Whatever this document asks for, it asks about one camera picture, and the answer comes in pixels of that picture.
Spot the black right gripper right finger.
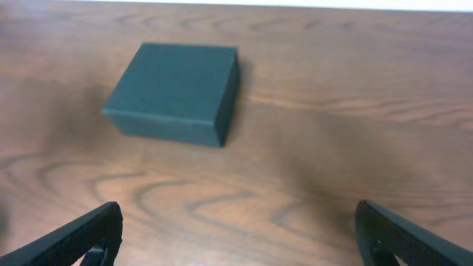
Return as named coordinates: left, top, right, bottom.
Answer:
left=355, top=200, right=472, bottom=266

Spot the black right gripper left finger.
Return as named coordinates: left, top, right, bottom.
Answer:
left=1, top=202, right=123, bottom=266

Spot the dark green box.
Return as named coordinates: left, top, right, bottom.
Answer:
left=101, top=42, right=240, bottom=147

